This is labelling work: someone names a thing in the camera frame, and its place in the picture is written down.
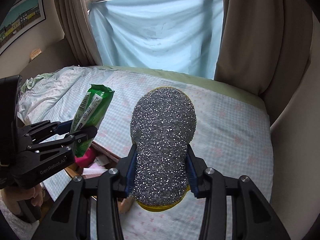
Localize orange pompom glitter scrubber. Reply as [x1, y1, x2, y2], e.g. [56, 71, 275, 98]
[130, 87, 197, 212]

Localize person left hand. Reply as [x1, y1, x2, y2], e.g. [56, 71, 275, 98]
[1, 184, 43, 215]

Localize framed wall picture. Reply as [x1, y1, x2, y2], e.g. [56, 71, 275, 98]
[1, 0, 46, 54]

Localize light blue sheet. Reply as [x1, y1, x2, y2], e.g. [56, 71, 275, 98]
[89, 0, 223, 79]

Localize cardboard box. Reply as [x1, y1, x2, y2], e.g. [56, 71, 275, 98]
[39, 141, 136, 221]

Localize green wet wipes pack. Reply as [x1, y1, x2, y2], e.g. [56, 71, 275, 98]
[69, 83, 115, 158]

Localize magenta pouch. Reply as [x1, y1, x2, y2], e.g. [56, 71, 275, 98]
[75, 147, 97, 168]

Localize left brown curtain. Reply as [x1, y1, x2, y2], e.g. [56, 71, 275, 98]
[54, 0, 103, 66]

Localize brown curtain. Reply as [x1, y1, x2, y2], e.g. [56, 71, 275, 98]
[54, 0, 103, 66]
[215, 0, 313, 117]

